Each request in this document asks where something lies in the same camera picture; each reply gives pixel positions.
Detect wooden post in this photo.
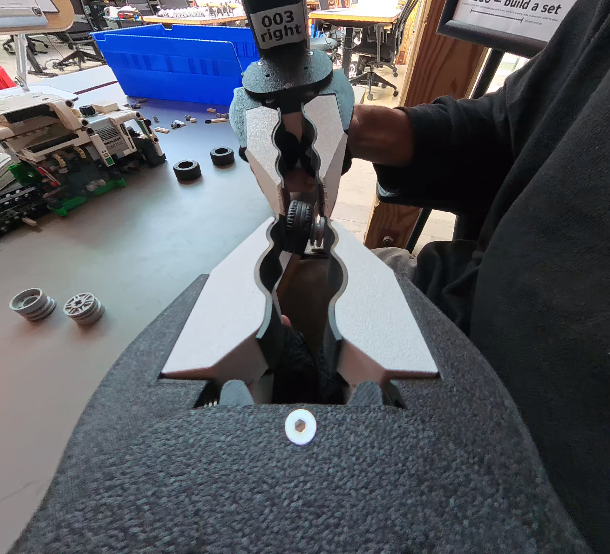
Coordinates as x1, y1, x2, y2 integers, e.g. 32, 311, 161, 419
364, 0, 489, 250

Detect white lego truck model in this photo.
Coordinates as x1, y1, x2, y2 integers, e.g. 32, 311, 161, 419
0, 90, 167, 236

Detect framed task sign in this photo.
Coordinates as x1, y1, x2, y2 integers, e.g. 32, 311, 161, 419
436, 0, 606, 57

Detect person's right forearm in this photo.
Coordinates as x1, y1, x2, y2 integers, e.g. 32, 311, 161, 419
374, 97, 525, 217

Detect person's trouser leg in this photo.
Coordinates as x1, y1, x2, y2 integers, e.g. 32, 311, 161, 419
372, 247, 430, 281

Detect black chair armrest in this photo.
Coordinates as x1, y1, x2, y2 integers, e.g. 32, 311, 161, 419
376, 183, 458, 252

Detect scattered small lego pieces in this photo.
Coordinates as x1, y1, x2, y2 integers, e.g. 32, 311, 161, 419
128, 98, 229, 135

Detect wooden office table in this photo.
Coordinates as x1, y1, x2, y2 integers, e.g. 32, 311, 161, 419
309, 6, 403, 78
143, 12, 249, 28

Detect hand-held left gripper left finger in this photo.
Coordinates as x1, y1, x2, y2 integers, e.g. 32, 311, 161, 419
160, 216, 287, 404

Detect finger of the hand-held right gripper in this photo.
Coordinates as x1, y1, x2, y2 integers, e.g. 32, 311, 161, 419
305, 95, 349, 222
244, 108, 294, 220

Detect blue plastic bin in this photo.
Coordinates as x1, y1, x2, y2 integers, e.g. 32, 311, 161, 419
91, 23, 260, 106

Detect wooden document stand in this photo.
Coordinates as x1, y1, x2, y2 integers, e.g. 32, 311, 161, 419
0, 0, 79, 102

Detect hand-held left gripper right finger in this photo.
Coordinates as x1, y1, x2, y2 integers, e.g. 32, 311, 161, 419
326, 220, 440, 404

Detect person's right hand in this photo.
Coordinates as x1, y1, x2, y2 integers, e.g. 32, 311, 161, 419
349, 103, 415, 166

